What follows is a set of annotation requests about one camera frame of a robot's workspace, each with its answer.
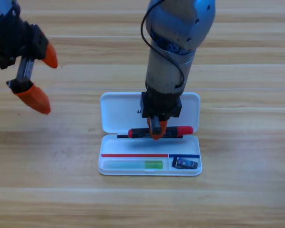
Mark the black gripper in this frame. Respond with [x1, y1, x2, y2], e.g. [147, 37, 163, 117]
[140, 87, 182, 141]
[0, 14, 58, 114]

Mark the red and black marker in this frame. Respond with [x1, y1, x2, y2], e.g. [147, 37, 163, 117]
[128, 125, 194, 139]

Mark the green and white marker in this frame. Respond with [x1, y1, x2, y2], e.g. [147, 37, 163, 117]
[103, 160, 164, 170]

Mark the white Unitree pencil case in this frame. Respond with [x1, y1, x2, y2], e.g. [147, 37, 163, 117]
[97, 91, 203, 177]

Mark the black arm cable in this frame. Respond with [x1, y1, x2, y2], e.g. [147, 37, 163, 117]
[140, 0, 186, 89]

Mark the black and blue eraser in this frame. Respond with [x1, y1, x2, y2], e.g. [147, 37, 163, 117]
[172, 156, 198, 170]

